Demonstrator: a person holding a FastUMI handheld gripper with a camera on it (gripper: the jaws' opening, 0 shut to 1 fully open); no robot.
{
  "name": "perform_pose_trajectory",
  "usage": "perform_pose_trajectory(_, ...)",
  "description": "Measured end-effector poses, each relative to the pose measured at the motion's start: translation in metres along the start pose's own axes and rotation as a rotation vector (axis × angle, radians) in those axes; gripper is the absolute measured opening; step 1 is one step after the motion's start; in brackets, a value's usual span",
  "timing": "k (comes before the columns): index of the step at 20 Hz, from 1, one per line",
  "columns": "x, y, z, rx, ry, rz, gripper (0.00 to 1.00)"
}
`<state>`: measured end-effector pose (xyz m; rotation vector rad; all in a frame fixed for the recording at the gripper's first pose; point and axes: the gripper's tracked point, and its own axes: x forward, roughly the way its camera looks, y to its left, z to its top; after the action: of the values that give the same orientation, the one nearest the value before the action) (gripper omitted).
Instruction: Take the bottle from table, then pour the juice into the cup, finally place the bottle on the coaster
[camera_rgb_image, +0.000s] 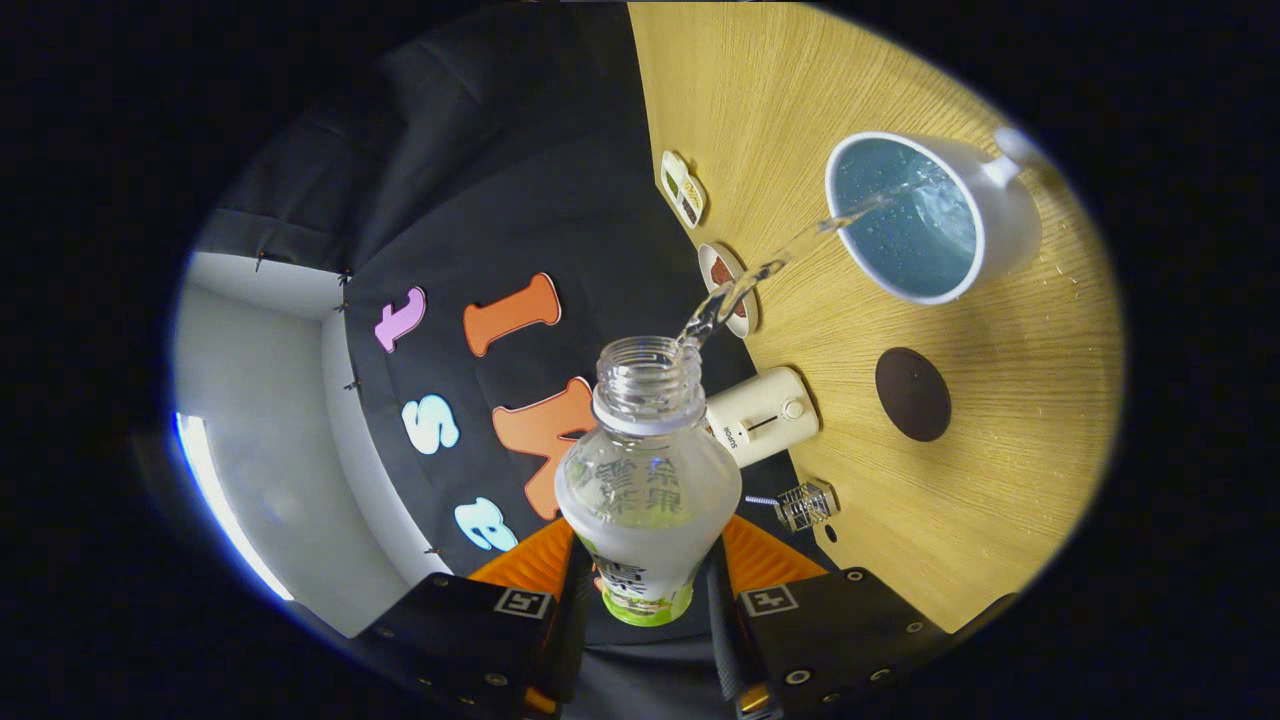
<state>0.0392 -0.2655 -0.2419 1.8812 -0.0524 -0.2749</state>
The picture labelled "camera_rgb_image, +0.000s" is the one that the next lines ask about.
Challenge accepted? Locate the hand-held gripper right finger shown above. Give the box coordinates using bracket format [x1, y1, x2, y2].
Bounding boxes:
[704, 514, 951, 720]

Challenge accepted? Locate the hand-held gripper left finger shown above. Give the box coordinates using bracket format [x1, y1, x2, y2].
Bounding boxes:
[358, 517, 595, 720]

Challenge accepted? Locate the clear plastic juice bottle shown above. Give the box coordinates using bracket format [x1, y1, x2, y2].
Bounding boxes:
[553, 336, 744, 629]

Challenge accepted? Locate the dark brown round coaster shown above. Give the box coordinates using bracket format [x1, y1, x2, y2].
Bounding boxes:
[875, 347, 953, 443]

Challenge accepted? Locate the clear juice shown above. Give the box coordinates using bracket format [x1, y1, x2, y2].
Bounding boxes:
[678, 178, 936, 353]

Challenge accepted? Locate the white cup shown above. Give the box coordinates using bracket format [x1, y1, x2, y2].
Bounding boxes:
[824, 128, 1046, 306]

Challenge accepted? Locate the white toaster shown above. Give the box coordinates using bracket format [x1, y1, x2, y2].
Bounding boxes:
[703, 366, 821, 469]

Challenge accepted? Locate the wooden table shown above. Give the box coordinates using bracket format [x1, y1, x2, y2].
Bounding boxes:
[628, 0, 1126, 636]

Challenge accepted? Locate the white oval plate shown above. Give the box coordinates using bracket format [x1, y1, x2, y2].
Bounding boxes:
[697, 242, 761, 339]

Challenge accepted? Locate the white compartment dish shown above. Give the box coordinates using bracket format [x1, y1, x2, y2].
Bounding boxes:
[660, 150, 707, 229]

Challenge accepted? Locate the black backdrop cloth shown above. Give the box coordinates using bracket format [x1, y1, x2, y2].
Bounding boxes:
[195, 0, 831, 720]

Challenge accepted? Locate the wire mesh pen holder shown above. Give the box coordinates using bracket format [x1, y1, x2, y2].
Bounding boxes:
[775, 480, 841, 533]

